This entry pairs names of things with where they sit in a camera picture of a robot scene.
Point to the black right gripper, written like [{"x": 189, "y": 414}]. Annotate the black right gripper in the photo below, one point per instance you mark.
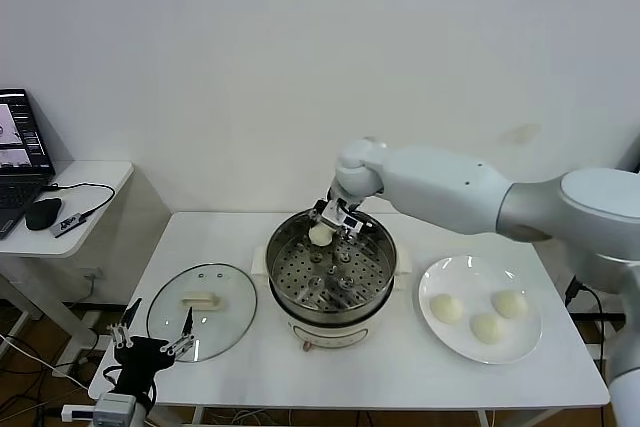
[{"x": 345, "y": 201}]

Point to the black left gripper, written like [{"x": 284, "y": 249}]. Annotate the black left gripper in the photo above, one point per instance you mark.
[{"x": 140, "y": 362}]

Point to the white steamed baozi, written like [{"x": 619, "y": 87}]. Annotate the white steamed baozi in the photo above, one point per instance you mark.
[
  {"x": 509, "y": 304},
  {"x": 446, "y": 308},
  {"x": 320, "y": 235},
  {"x": 488, "y": 328}
]

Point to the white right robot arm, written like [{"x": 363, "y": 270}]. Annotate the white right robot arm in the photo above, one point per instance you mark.
[{"x": 440, "y": 187}]

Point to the stainless steel steamer basket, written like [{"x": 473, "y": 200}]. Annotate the stainless steel steamer basket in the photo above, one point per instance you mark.
[{"x": 325, "y": 292}]

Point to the small black silver drive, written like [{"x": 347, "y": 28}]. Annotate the small black silver drive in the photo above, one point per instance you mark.
[{"x": 67, "y": 224}]

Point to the black computer mouse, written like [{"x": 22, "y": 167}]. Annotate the black computer mouse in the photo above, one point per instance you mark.
[{"x": 44, "y": 213}]

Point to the white round plate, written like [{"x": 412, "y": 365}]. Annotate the white round plate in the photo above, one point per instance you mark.
[{"x": 480, "y": 272}]

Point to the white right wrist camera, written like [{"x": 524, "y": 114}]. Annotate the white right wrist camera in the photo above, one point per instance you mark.
[{"x": 335, "y": 217}]

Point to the white wall socket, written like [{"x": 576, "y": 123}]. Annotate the white wall socket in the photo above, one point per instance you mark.
[{"x": 92, "y": 275}]

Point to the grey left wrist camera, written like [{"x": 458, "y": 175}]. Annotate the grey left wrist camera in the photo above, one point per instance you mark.
[{"x": 116, "y": 412}]

